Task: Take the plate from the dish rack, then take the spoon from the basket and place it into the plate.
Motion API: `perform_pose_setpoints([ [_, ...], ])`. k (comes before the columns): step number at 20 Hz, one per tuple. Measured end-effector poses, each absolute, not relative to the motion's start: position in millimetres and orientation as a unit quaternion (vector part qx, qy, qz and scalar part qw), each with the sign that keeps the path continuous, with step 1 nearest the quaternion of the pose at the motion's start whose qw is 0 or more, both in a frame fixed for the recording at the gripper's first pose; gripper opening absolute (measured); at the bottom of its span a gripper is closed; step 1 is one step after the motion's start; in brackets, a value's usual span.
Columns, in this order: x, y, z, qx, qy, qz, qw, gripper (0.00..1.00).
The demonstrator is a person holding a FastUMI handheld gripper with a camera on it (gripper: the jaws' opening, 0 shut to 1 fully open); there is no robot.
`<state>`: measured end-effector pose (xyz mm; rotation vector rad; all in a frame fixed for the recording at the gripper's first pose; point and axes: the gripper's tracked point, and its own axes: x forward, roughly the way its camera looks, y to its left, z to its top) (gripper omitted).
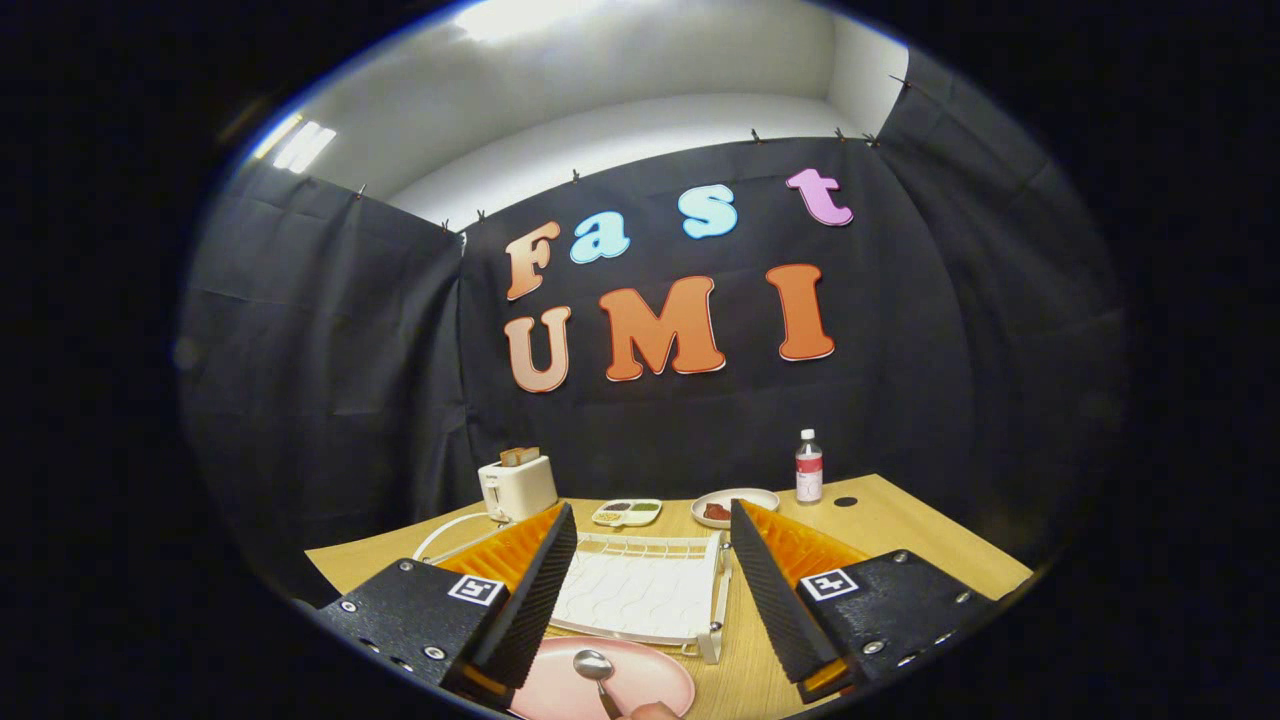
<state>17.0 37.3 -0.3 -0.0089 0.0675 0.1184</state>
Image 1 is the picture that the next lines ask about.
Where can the ceiling light panel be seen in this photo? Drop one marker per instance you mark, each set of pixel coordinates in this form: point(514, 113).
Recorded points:
point(303, 146)

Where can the pink plate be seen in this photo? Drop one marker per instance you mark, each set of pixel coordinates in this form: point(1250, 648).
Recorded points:
point(650, 670)

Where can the clear bottle with red label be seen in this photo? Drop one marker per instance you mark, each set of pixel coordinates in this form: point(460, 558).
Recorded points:
point(809, 475)

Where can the white toaster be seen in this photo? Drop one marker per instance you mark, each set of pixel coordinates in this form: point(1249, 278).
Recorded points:
point(518, 490)

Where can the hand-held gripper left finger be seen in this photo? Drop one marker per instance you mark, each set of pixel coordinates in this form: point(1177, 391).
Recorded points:
point(535, 600)

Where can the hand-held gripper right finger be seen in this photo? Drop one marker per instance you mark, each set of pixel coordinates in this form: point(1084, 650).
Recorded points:
point(770, 600)

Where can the black backdrop cloth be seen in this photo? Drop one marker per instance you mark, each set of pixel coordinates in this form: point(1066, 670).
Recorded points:
point(950, 350)

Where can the brown steak piece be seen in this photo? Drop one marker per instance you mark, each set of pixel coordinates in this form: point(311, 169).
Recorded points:
point(716, 512)

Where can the white divided dish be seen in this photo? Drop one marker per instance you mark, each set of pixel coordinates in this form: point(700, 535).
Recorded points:
point(630, 521)

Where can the white round plate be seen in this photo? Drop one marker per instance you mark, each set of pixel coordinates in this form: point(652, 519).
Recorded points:
point(755, 497)

